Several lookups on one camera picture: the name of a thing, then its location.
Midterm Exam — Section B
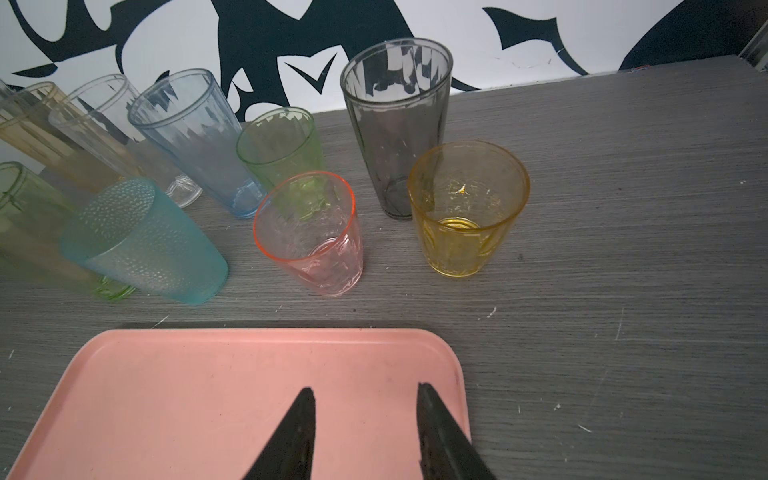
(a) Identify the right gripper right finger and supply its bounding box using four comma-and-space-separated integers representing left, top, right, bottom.
416, 383, 496, 480

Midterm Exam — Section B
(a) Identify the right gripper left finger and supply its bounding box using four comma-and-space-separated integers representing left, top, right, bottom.
243, 387, 316, 480

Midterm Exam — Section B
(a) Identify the pink plastic tray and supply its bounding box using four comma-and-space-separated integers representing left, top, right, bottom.
9, 328, 470, 479

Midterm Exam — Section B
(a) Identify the tall green glass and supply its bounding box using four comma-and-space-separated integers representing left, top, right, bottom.
1, 161, 135, 301

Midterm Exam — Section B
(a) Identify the tall dark grey glass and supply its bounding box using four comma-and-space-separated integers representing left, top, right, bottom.
340, 38, 454, 220

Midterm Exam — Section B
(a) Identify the clear stemmed glass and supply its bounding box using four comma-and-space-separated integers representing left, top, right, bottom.
48, 73, 202, 208

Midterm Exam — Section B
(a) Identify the tall amber glass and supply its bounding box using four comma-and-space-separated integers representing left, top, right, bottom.
1, 81, 123, 193

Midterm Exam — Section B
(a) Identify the small pink glass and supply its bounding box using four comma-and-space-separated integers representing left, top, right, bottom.
252, 171, 364, 297

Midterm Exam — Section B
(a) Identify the small yellow glass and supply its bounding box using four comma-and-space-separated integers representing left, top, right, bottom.
407, 140, 531, 278

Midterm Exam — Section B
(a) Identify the teal frosted cup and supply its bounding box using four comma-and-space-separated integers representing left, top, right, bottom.
59, 177, 229, 305

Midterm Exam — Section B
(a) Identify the small green glass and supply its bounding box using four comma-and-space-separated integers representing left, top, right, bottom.
236, 107, 327, 193

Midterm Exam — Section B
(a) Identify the tall blue glass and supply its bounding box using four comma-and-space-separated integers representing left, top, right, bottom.
128, 68, 266, 219

